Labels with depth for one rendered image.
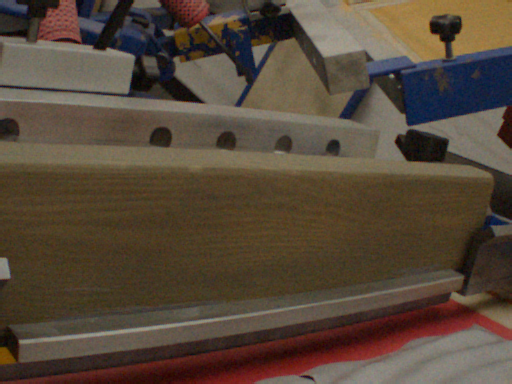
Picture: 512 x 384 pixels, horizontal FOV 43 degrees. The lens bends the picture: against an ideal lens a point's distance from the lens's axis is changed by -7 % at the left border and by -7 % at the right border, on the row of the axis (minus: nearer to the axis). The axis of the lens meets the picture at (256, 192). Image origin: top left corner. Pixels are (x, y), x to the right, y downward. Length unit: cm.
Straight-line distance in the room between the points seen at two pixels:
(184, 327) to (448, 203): 20
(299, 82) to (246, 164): 281
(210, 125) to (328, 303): 27
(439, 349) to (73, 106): 31
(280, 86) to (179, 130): 261
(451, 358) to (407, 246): 7
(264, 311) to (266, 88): 293
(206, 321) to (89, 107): 26
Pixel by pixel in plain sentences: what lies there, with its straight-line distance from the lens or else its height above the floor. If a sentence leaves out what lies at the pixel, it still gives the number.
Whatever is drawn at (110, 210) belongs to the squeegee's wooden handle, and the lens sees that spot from 26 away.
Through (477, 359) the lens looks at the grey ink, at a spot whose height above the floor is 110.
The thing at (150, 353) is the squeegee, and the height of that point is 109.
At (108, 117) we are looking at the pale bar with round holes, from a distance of 53.
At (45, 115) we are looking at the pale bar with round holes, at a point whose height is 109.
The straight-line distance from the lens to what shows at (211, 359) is 35.
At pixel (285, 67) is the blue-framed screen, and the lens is 318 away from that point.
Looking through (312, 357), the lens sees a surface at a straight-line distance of 37.
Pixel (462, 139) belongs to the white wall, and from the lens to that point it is 263.
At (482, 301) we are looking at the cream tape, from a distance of 54.
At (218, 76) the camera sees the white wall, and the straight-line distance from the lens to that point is 367.
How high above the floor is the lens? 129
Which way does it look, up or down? 24 degrees down
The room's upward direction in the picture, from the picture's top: 23 degrees clockwise
